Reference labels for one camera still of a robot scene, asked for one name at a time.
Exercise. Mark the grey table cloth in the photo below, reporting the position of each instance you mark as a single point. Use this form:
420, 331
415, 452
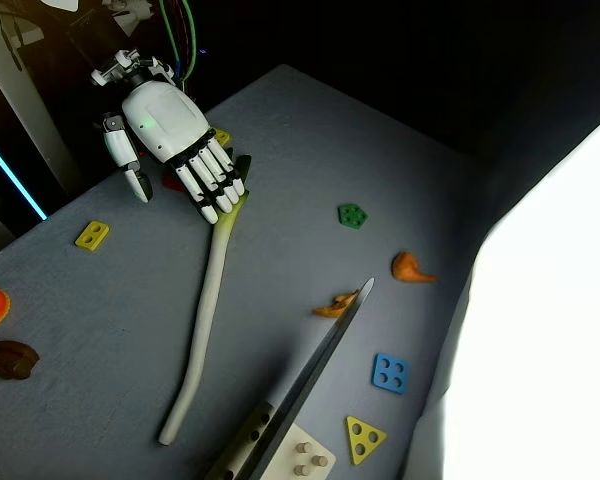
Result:
105, 325

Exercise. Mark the orange crescent toy food piece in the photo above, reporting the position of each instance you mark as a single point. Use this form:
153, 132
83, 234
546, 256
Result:
330, 310

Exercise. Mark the long leek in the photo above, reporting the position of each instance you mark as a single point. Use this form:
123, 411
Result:
212, 280

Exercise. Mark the green pentagon block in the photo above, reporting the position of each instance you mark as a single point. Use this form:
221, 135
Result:
352, 217

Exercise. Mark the yellow square block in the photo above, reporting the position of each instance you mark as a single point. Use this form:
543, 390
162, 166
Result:
223, 137

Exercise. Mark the cyan light strip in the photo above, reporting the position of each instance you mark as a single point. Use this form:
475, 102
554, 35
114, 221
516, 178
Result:
30, 197

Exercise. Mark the wooden peg board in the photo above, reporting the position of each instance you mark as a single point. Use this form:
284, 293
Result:
312, 435

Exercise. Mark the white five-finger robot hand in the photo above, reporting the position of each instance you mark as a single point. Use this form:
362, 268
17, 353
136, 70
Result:
165, 120

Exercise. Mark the brown ridged toy food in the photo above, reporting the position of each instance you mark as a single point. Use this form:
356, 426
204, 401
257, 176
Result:
12, 361

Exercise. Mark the yellow rectangular two-hole block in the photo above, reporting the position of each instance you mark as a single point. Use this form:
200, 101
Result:
92, 236

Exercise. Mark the steel cleaver knife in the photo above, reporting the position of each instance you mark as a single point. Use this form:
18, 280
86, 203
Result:
330, 335

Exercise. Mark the orange toy chicken leg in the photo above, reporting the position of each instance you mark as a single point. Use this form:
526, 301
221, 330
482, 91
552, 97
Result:
405, 267

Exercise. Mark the white slanted post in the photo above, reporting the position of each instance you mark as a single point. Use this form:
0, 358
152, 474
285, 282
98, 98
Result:
35, 115

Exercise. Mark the yellow triangle three-hole block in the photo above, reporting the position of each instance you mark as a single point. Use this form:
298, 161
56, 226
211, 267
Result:
366, 440

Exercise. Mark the white mounting bracket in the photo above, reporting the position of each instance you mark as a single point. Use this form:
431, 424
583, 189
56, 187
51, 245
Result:
22, 32

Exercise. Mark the red pentagon block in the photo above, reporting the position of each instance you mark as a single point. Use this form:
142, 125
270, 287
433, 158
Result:
171, 183

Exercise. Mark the blue square block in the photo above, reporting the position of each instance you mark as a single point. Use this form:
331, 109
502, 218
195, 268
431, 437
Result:
390, 373

